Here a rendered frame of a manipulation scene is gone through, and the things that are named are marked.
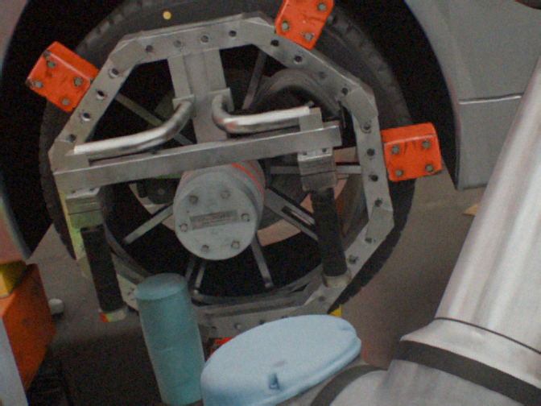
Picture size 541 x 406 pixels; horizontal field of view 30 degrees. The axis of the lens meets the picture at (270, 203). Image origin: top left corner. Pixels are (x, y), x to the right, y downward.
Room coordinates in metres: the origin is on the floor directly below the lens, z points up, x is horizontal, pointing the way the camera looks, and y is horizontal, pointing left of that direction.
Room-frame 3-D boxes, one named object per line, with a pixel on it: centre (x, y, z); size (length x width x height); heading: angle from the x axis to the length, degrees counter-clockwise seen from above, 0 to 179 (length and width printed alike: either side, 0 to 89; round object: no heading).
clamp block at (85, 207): (1.43, 0.26, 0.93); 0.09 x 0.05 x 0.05; 174
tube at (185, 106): (1.50, 0.18, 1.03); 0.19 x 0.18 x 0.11; 174
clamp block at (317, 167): (1.39, -0.08, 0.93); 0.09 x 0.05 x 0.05; 174
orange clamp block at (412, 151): (1.59, -0.24, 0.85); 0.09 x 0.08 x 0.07; 84
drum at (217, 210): (1.54, 0.08, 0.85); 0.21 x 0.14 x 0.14; 174
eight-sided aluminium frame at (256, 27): (1.61, 0.07, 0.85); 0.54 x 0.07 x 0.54; 84
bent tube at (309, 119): (1.48, -0.02, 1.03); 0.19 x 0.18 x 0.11; 174
